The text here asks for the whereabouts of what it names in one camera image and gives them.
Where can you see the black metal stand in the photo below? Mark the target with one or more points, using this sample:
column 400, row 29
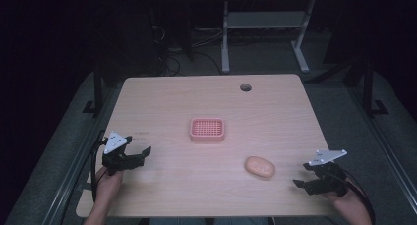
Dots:
column 97, row 87
column 369, row 87

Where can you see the pink soap dish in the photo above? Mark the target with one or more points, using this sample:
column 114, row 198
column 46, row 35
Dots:
column 207, row 129

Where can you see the grey metal desk frame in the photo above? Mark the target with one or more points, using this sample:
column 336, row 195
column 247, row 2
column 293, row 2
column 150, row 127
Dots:
column 265, row 19

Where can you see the grey metal floor rail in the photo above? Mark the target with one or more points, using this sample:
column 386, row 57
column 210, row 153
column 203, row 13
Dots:
column 383, row 143
column 75, row 166

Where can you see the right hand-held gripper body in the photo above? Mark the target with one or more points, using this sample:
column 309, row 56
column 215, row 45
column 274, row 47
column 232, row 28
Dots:
column 327, row 176

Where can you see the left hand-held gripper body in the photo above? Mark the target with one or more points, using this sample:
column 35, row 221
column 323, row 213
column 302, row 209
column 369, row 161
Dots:
column 115, row 159

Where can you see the orange soap bar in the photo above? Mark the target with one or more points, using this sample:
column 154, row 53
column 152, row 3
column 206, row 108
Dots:
column 259, row 167

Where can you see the person's right hand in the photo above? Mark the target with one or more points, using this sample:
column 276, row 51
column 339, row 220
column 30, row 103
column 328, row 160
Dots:
column 343, row 200

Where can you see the person's left hand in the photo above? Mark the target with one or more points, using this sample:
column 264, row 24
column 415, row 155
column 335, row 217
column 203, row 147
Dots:
column 108, row 185

